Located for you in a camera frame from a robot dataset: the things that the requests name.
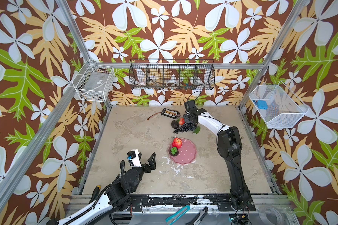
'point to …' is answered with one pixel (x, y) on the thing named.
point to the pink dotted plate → (187, 153)
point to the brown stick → (152, 115)
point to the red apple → (177, 142)
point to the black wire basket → (172, 74)
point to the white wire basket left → (94, 82)
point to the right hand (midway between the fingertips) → (189, 116)
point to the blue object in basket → (262, 104)
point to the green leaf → (197, 130)
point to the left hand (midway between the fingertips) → (149, 153)
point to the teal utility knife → (177, 215)
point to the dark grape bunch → (189, 126)
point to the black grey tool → (196, 220)
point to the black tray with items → (171, 113)
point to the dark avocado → (174, 124)
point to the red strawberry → (181, 121)
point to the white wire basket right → (284, 108)
